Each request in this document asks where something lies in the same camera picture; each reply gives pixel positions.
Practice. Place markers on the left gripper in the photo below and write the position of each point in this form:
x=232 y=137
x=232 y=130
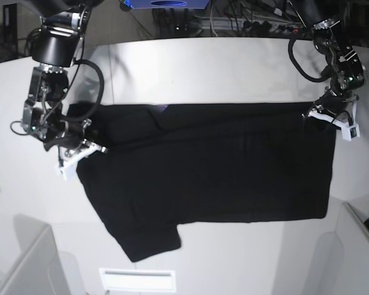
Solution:
x=335 y=107

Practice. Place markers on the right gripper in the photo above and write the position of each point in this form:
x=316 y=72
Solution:
x=70 y=138

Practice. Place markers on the black T-shirt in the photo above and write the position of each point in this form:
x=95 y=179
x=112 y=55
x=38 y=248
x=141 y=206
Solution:
x=187 y=163

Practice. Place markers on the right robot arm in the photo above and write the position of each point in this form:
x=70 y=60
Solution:
x=60 y=45

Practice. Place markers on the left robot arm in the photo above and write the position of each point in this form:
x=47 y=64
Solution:
x=324 y=22

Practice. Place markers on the white partition panel left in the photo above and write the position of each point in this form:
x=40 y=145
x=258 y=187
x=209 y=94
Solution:
x=30 y=261

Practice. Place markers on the white partition panel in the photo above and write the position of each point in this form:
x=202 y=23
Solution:
x=340 y=263
x=30 y=261

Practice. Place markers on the white power strip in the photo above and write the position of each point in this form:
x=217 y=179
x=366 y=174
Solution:
x=243 y=24

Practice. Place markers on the blue box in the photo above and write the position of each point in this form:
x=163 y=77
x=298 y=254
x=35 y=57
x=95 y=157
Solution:
x=154 y=4

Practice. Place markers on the white partition panel right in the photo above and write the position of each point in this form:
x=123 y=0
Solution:
x=340 y=263

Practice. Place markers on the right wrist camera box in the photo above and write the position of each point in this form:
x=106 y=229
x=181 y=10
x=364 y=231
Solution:
x=67 y=171

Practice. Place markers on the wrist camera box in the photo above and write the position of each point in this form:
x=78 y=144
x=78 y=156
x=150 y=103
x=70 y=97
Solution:
x=350 y=132
x=67 y=171

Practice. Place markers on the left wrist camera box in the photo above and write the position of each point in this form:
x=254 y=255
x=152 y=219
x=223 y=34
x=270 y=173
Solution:
x=350 y=132

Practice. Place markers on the white table cable slot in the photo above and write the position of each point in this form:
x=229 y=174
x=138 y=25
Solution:
x=139 y=281

